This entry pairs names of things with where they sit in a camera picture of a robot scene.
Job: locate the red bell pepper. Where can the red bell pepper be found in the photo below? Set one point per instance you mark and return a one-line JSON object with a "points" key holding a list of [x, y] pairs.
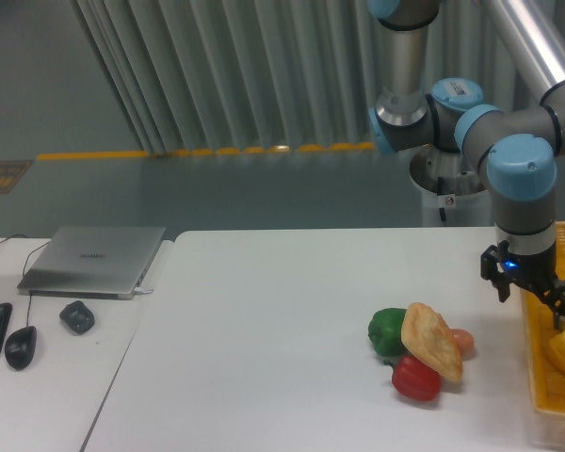
{"points": [[413, 379]]}

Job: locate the silver closed laptop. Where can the silver closed laptop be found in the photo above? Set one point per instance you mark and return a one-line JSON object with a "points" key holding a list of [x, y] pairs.
{"points": [[93, 262]]}

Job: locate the pink egg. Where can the pink egg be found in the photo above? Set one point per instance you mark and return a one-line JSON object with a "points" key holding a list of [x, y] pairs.
{"points": [[464, 340]]}

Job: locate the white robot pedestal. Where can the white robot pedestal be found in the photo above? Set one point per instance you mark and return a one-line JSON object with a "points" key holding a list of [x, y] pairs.
{"points": [[450, 192]]}

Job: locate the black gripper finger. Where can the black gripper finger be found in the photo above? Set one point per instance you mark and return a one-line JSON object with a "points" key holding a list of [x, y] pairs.
{"points": [[554, 299], [491, 270]]}

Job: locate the yellow woven basket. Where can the yellow woven basket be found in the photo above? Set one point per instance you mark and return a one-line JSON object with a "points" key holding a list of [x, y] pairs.
{"points": [[546, 381]]}

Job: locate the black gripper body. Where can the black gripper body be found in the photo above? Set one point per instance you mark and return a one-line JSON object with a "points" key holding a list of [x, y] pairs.
{"points": [[531, 272]]}

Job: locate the green bell pepper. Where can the green bell pepper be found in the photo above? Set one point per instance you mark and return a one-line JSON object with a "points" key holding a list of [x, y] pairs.
{"points": [[384, 332]]}

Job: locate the small black device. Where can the small black device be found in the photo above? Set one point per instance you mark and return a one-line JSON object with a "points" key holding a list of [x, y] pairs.
{"points": [[77, 317]]}

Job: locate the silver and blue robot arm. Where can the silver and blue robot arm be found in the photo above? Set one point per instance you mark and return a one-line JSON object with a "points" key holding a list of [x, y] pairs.
{"points": [[512, 154]]}

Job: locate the flat toasted bread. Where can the flat toasted bread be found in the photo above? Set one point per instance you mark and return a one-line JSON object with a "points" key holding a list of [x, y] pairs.
{"points": [[425, 334]]}

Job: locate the black computer mouse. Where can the black computer mouse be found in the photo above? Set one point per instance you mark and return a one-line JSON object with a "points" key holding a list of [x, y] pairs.
{"points": [[20, 347]]}

